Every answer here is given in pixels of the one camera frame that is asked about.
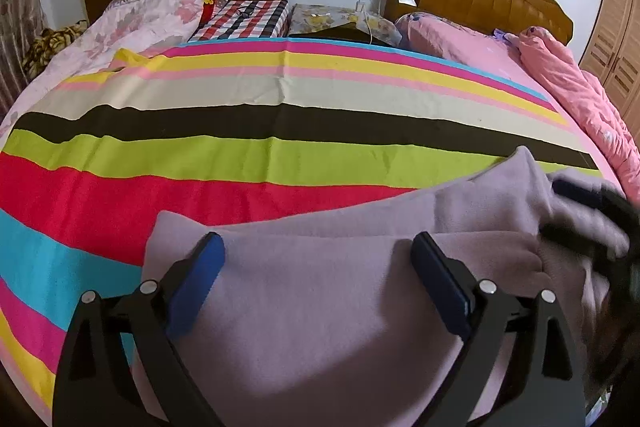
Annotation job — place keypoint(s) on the colourful striped bedsheet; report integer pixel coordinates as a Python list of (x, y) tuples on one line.
[(250, 117)]

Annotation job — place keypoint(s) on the pink pillow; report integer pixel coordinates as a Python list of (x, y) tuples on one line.
[(430, 32)]

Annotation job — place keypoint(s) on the yellow floral cloth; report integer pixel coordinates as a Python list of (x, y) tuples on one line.
[(315, 17)]

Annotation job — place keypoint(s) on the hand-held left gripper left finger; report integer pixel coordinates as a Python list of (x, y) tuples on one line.
[(200, 287)]

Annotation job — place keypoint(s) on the pink bedsheet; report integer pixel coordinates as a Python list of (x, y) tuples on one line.
[(490, 57)]

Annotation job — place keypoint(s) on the light wooden wardrobe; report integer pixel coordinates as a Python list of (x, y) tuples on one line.
[(615, 57)]

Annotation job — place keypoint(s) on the brown floral curtain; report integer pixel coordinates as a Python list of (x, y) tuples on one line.
[(15, 7)]

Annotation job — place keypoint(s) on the purple pants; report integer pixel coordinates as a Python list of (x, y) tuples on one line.
[(325, 307)]

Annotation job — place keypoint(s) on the red checkered pillow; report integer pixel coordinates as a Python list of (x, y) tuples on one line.
[(250, 24)]

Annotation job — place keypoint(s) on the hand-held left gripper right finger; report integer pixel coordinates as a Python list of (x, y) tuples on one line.
[(442, 292)]

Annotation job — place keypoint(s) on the small purple cloth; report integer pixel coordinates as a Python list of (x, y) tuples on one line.
[(502, 36)]

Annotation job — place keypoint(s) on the leopard print blanket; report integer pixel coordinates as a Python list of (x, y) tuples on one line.
[(50, 47)]

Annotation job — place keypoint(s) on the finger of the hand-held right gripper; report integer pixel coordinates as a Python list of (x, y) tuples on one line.
[(570, 238), (575, 191)]

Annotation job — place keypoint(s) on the pink floral quilt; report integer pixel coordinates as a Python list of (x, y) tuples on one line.
[(140, 17)]

